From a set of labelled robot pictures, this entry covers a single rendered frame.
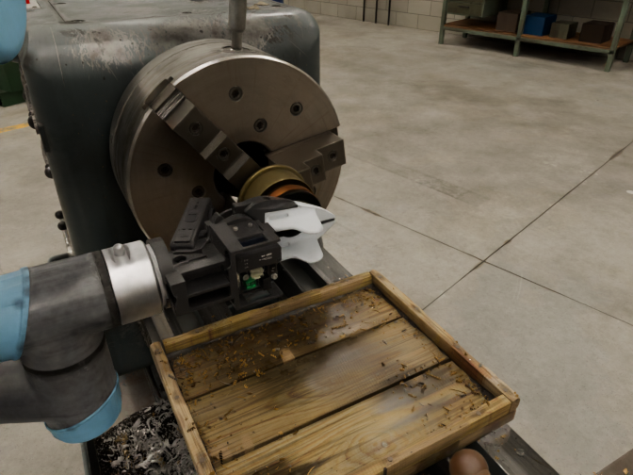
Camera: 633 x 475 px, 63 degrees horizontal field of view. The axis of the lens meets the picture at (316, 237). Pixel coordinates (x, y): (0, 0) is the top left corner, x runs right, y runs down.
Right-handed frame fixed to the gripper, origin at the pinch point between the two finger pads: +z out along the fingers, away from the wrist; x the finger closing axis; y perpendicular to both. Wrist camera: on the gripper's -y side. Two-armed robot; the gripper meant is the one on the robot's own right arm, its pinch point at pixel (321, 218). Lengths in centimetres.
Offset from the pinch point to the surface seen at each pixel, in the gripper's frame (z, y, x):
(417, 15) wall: 501, -599, -88
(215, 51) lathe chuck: -4.6, -19.4, 15.9
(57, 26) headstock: -20.9, -36.4, 17.7
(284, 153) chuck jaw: 1.8, -13.7, 2.9
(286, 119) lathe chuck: 3.2, -15.4, 6.9
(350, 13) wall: 463, -724, -99
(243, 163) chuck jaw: -6.4, -7.5, 5.4
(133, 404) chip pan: -24, -34, -54
